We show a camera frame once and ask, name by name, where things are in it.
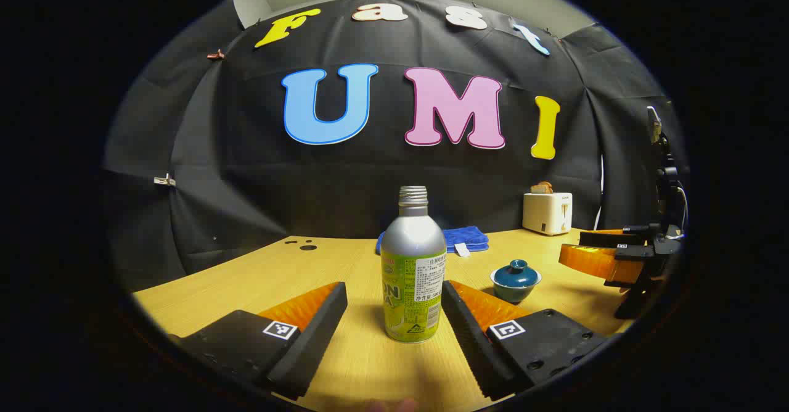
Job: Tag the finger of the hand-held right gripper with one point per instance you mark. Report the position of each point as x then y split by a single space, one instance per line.
595 261
607 239

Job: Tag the teal teacup lid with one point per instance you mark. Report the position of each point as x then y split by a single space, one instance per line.
516 271

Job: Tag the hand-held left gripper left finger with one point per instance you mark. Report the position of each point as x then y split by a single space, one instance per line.
308 344

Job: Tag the toasted bread slice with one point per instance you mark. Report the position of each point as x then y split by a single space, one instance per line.
542 187

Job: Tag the silver metal clip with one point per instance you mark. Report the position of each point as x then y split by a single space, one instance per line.
164 181

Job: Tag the white toaster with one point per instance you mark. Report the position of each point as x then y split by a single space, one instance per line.
545 211

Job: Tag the teal teacup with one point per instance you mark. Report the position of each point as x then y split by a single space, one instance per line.
515 292

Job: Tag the blue folded towel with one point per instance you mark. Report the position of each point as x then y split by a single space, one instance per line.
468 237

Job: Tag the copper clip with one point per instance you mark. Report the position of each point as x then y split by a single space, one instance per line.
216 55

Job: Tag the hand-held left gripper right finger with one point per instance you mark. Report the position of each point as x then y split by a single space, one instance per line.
471 344

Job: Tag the silver green label water bottle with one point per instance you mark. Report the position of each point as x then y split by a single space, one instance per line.
412 251

